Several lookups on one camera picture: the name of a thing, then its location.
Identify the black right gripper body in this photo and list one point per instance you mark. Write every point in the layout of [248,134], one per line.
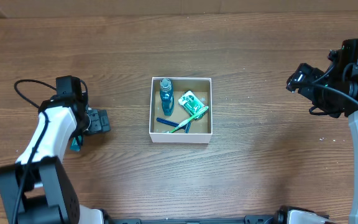
[323,100]

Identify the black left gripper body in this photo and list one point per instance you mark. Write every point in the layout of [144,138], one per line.
[98,122]

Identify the blue mouthwash bottle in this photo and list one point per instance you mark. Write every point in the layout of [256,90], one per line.
[167,97]

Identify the green white toothbrush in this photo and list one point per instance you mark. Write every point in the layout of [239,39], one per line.
[185,122]

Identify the blue disposable razor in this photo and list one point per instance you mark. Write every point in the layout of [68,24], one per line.
[174,124]

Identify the green soap packet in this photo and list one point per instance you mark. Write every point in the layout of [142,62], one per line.
[190,103]

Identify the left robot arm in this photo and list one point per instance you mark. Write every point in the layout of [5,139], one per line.
[36,188]

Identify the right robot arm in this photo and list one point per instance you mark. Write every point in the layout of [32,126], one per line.
[348,55]

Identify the white cardboard box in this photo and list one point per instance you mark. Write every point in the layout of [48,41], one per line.
[200,131]

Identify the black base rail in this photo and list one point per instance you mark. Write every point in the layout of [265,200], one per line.
[285,214]

